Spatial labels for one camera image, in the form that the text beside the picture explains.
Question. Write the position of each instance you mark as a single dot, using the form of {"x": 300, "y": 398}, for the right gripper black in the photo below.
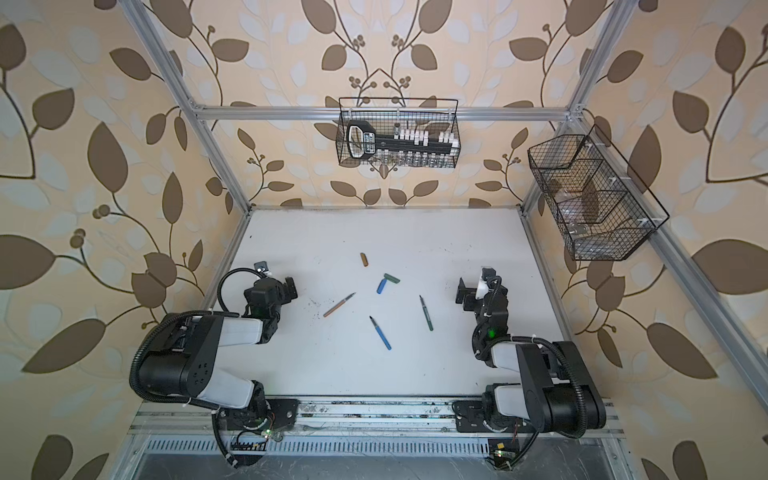
{"x": 466, "y": 294}

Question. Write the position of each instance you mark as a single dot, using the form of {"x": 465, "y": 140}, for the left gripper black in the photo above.
{"x": 285, "y": 290}

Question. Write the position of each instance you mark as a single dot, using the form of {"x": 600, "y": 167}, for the brown pen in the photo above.
{"x": 338, "y": 305}

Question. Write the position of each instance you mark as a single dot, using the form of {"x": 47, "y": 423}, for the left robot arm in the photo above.
{"x": 176, "y": 364}

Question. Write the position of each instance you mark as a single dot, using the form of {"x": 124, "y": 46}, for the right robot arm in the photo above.
{"x": 555, "y": 392}

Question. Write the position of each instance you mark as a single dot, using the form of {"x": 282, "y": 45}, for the green pen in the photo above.
{"x": 426, "y": 313}

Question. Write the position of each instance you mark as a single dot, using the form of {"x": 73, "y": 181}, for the green pen cap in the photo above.
{"x": 391, "y": 278}

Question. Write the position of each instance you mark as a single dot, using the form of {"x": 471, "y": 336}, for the blue pen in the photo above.
{"x": 380, "y": 333}

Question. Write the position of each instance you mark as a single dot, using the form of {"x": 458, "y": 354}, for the black tool in basket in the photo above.
{"x": 362, "y": 140}

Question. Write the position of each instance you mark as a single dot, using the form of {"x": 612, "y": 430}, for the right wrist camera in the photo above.
{"x": 488, "y": 282}

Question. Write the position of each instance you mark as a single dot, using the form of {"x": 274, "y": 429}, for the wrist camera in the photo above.
{"x": 488, "y": 282}
{"x": 261, "y": 269}

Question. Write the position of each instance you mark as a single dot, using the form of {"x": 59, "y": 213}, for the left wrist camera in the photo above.
{"x": 261, "y": 269}

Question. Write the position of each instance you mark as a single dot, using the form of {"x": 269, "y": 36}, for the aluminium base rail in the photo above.
{"x": 354, "y": 426}

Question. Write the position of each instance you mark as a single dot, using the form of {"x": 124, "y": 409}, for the right wire basket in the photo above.
{"x": 602, "y": 207}

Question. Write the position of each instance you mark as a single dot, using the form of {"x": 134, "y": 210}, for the wire basket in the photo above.
{"x": 433, "y": 113}
{"x": 602, "y": 207}

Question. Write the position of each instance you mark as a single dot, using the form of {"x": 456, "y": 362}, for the back wire basket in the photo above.
{"x": 433, "y": 113}

